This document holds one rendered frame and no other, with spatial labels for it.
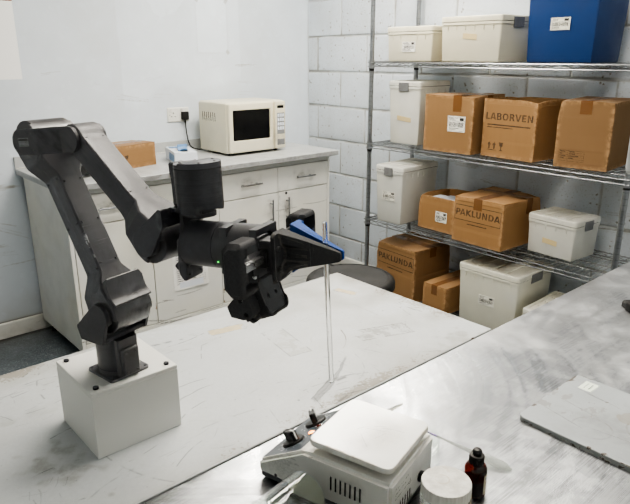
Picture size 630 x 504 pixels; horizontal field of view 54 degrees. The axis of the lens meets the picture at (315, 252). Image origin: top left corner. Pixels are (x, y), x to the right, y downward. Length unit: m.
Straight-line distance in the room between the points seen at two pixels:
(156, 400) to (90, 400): 0.10
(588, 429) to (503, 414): 0.13
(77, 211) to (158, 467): 0.38
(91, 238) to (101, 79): 2.79
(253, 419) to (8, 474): 0.36
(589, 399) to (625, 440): 0.11
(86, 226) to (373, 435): 0.49
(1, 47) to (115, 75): 0.59
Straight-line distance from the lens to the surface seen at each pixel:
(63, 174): 0.94
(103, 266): 0.92
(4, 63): 3.51
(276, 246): 0.68
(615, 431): 1.08
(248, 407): 1.06
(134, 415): 0.98
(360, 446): 0.81
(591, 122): 2.84
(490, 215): 3.05
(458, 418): 1.05
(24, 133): 0.94
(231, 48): 4.09
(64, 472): 0.98
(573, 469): 0.99
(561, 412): 1.10
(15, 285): 3.68
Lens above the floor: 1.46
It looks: 18 degrees down
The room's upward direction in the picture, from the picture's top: straight up
